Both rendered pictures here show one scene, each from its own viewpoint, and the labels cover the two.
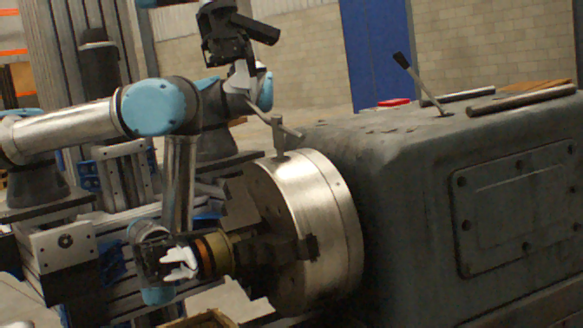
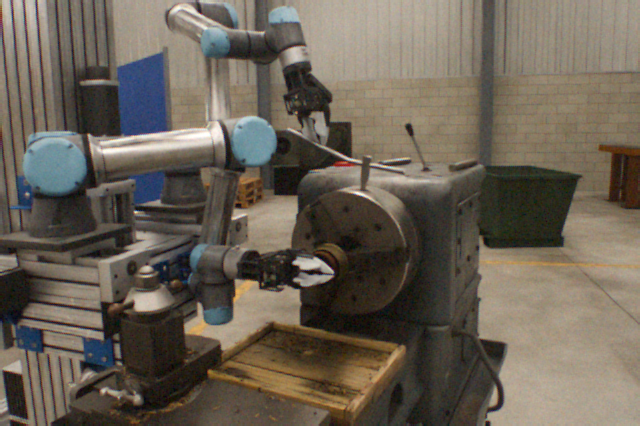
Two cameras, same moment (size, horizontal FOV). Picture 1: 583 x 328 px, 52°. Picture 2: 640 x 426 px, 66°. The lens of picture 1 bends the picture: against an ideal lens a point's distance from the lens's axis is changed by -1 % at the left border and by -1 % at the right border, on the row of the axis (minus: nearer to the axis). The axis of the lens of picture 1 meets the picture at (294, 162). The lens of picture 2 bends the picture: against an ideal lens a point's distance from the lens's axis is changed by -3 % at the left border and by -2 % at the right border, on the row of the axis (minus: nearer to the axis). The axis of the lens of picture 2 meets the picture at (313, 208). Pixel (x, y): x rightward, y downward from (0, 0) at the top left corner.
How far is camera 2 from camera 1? 0.88 m
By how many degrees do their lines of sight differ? 36
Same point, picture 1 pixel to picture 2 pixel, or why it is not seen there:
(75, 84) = (72, 118)
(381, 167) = (440, 197)
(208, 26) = (294, 81)
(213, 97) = not seen: hidden behind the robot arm
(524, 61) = not seen: hidden behind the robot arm
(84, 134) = (182, 160)
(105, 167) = (103, 204)
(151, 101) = (259, 135)
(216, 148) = (198, 193)
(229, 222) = (329, 239)
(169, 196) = (217, 226)
